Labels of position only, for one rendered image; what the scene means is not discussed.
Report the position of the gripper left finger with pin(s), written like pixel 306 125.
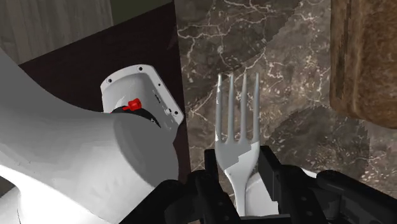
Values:
pixel 204 198

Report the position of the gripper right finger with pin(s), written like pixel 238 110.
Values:
pixel 297 192

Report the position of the silver metal fork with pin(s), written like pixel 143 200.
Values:
pixel 237 155

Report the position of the brown textured block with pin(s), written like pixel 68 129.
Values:
pixel 366 59

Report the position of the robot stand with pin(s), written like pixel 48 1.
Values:
pixel 93 52

